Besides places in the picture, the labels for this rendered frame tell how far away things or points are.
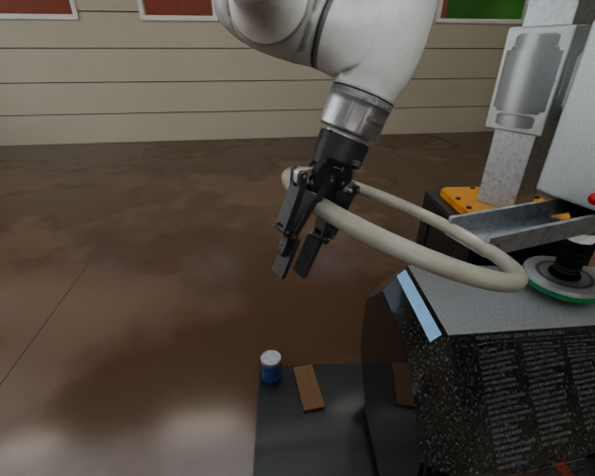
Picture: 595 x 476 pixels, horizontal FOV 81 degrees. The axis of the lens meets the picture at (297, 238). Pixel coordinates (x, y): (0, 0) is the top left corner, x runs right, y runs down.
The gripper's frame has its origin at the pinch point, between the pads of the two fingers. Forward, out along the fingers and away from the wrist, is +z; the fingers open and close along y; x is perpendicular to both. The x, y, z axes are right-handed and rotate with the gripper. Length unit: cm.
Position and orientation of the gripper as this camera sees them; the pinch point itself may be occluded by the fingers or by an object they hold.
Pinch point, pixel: (296, 257)
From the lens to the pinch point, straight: 56.8
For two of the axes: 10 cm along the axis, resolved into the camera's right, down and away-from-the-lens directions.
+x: -5.9, -4.7, 6.6
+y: 7.3, 0.5, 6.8
